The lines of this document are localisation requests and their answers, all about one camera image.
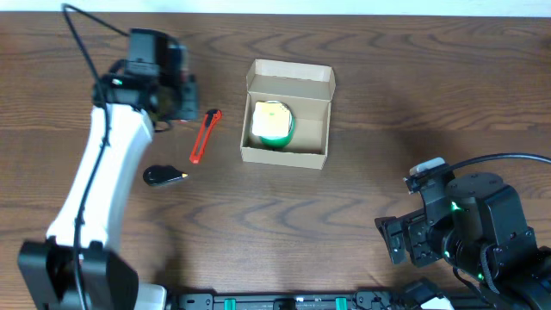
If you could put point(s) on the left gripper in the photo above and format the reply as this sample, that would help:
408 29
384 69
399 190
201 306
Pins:
195 99

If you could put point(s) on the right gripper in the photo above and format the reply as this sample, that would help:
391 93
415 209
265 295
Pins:
415 226

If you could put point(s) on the yellow spiral notepad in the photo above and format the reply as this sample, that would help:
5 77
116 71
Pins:
271 120

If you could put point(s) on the green tape roll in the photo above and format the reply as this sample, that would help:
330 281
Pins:
282 142

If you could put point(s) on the red black stapler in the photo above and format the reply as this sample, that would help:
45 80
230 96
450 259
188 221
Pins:
184 67

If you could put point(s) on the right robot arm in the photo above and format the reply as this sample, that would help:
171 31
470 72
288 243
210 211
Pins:
476 224

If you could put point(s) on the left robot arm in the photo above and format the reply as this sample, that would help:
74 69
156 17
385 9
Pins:
78 264

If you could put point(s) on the red utility knife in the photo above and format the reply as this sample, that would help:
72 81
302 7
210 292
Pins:
210 119

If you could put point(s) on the black tape measure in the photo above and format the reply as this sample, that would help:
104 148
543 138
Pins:
159 175

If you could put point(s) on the cardboard box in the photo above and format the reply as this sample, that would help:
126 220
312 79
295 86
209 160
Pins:
308 91

